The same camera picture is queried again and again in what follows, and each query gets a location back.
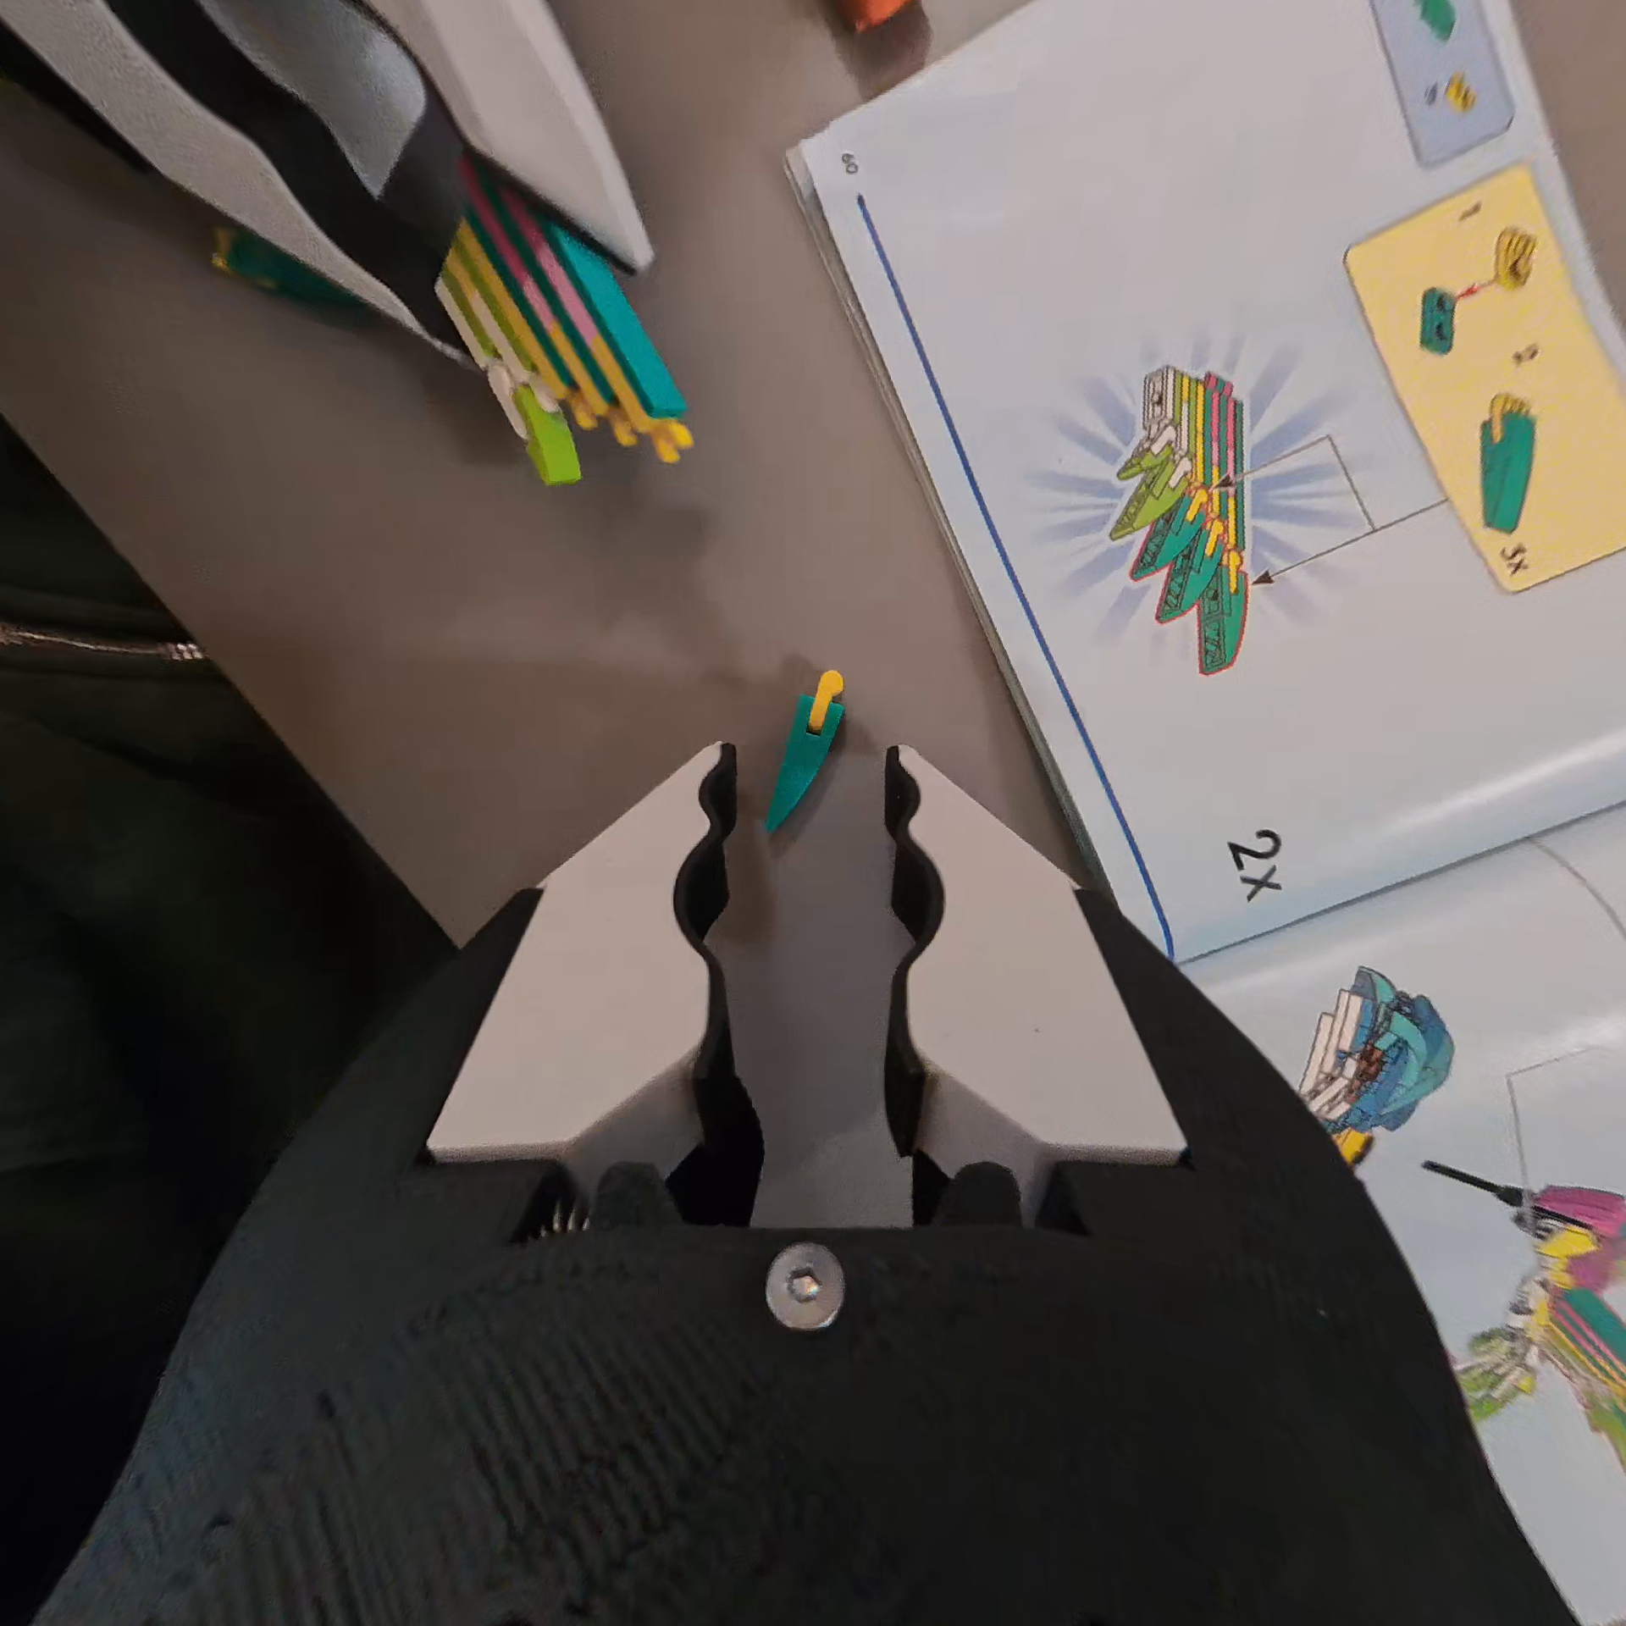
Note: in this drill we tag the teal lego feather yellow clip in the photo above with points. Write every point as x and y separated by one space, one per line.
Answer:
799 756
286 270

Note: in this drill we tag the orange lego piece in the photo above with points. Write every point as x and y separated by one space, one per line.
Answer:
875 11

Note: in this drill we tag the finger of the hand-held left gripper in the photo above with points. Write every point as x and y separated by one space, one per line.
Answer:
533 103
152 103

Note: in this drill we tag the striped lego wing without feathers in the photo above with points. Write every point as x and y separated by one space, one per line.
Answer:
559 331

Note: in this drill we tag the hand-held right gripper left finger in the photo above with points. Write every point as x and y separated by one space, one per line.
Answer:
584 1004

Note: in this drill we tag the lego instruction booklet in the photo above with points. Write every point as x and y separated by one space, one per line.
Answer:
1079 255

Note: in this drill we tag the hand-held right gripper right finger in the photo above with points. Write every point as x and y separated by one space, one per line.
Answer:
1028 1017

